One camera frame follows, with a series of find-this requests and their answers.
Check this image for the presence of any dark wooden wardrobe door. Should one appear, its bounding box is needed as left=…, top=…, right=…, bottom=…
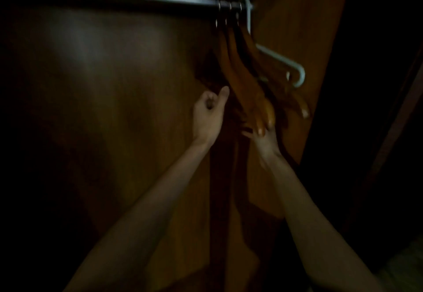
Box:
left=342, top=46, right=423, bottom=236

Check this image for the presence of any person's left hand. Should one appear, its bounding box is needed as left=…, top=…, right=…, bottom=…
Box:
left=193, top=86, right=230, bottom=147

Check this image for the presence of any person's left forearm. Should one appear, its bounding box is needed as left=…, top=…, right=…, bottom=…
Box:
left=64, top=139, right=212, bottom=292

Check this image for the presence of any person's right forearm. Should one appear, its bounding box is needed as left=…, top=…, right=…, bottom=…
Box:
left=263, top=155, right=385, bottom=292

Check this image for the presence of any white plastic clothes hanger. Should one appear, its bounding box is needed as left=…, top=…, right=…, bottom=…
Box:
left=241, top=0, right=306, bottom=88

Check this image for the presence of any person's right hand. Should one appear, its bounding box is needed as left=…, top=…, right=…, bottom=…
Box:
left=241, top=126, right=283, bottom=171

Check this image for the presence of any brown wooden clothes hanger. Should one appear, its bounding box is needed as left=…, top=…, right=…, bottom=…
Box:
left=215, top=2, right=266, bottom=138
left=225, top=2, right=276, bottom=130
left=235, top=2, right=310, bottom=119

